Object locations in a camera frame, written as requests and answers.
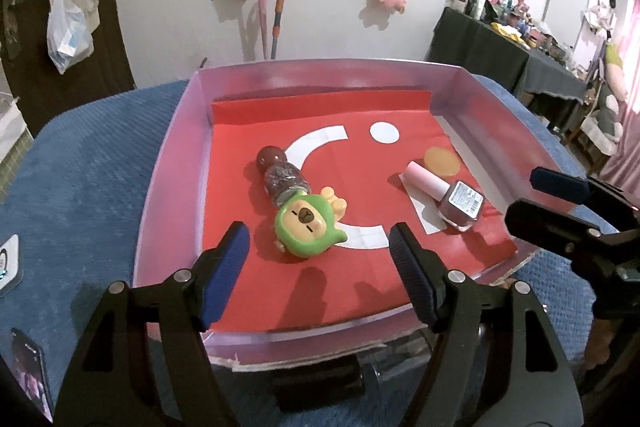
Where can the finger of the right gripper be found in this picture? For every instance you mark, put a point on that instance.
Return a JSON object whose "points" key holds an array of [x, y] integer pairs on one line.
{"points": [[561, 233], [617, 207]]}

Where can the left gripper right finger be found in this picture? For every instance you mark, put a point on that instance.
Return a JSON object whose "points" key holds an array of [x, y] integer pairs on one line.
{"points": [[422, 273]]}

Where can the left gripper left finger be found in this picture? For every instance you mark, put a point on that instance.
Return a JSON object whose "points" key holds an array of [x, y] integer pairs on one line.
{"points": [[217, 271]]}

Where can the purple nail polish bottle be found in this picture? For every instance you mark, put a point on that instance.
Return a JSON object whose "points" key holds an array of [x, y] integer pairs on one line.
{"points": [[457, 203]]}

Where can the green capybara toy figure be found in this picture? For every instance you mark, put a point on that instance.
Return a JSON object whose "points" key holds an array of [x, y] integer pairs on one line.
{"points": [[307, 225]]}

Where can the red cap glitter jar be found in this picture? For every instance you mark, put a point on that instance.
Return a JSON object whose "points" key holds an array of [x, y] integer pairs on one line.
{"points": [[281, 179]]}

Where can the orange round disc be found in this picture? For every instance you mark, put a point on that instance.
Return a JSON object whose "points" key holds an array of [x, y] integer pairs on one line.
{"points": [[441, 161]]}

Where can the clear plastic cup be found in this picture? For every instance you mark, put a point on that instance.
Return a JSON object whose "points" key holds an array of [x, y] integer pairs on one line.
{"points": [[390, 360]]}

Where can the black cylindrical cap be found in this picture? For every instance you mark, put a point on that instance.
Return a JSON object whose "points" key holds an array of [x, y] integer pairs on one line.
{"points": [[311, 387]]}

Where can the person's right hand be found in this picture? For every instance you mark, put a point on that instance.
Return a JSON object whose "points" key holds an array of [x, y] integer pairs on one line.
{"points": [[597, 349]]}

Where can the red paper sheet liner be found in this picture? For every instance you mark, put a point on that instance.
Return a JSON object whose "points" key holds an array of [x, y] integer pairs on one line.
{"points": [[358, 143]]}

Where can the pink cardboard tray box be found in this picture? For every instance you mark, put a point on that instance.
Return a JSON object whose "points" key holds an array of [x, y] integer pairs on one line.
{"points": [[495, 137]]}

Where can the blue textured table cloth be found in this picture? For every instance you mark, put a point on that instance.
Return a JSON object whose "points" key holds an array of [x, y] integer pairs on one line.
{"points": [[76, 205]]}

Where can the side table dark cloth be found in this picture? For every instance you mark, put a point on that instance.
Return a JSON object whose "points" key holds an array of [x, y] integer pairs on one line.
{"points": [[556, 93]]}

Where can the white square card device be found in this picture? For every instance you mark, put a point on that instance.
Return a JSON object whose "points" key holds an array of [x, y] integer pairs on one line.
{"points": [[10, 264]]}

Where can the smartphone on table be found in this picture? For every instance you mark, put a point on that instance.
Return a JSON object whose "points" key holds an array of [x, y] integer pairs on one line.
{"points": [[28, 370]]}

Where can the white refrigerator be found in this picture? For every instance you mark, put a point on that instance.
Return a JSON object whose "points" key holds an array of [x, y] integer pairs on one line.
{"points": [[564, 19]]}

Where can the dark wooden door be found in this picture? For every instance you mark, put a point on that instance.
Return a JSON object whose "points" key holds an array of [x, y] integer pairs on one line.
{"points": [[40, 91]]}

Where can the clear plastic bag on door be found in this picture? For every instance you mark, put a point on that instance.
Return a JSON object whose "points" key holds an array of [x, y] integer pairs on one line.
{"points": [[69, 40]]}

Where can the brass door handle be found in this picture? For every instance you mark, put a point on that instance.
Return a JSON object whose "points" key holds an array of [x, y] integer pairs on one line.
{"points": [[13, 43]]}

